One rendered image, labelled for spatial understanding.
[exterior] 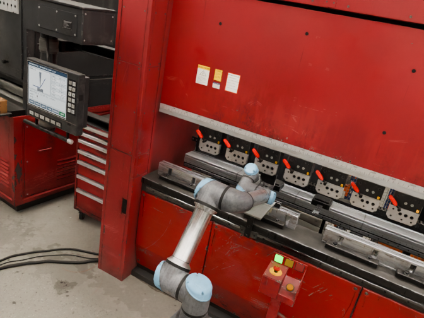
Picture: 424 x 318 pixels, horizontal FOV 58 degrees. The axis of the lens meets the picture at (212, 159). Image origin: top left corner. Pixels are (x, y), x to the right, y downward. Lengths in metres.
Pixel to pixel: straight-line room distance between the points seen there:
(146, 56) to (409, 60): 1.44
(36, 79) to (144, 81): 0.63
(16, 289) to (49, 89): 1.47
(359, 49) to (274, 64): 0.45
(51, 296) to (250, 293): 1.40
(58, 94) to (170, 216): 1.08
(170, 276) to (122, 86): 1.34
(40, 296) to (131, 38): 1.87
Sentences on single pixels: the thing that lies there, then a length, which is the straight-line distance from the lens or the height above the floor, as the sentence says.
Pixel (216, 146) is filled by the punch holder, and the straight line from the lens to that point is 2.48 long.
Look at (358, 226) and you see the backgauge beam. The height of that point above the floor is 0.93.
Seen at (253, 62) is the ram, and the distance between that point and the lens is 2.30.
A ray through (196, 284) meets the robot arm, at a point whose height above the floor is 1.00.
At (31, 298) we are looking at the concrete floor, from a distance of 3.07.
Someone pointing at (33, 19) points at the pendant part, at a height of 1.82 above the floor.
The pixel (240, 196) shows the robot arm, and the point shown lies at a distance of 1.70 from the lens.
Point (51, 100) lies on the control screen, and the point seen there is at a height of 1.39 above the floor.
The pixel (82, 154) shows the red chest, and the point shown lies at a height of 0.71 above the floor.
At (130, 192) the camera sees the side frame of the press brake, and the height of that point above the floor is 0.78.
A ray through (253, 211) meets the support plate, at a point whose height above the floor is 1.00.
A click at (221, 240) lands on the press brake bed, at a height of 0.66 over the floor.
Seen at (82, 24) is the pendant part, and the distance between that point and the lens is 2.24.
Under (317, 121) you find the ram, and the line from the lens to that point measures 2.22.
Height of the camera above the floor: 2.07
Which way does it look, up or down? 22 degrees down
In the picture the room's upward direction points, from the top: 11 degrees clockwise
